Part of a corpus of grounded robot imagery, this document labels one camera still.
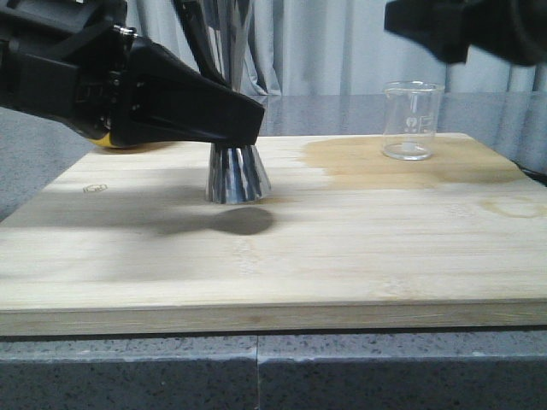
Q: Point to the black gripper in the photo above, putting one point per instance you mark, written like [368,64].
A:
[62,61]
[512,30]

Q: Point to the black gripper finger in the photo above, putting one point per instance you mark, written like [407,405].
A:
[160,99]

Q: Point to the clear glass beaker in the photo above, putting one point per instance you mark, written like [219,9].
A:
[411,119]

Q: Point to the steel double jigger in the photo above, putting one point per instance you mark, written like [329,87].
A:
[237,175]

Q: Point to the yellow lemon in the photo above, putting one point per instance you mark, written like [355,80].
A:
[106,143]

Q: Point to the grey curtain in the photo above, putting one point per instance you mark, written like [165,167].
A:
[305,48]

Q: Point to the wooden cutting board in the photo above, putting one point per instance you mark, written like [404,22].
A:
[125,242]

